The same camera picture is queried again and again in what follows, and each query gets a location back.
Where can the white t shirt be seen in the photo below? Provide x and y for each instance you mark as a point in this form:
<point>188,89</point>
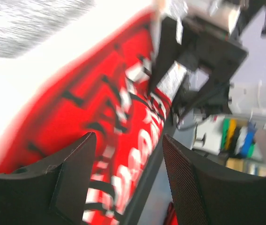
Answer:
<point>50,100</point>

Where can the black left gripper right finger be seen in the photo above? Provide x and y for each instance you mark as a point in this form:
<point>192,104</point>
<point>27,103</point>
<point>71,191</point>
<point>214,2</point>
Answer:
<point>207,193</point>

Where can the floral patterned table mat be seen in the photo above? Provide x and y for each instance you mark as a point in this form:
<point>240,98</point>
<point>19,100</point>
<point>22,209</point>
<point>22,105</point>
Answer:
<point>28,27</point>

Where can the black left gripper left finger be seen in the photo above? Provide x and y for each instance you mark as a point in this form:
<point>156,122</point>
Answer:
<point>51,191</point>

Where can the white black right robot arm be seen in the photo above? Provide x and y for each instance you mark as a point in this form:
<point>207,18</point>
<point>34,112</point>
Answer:
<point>203,35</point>

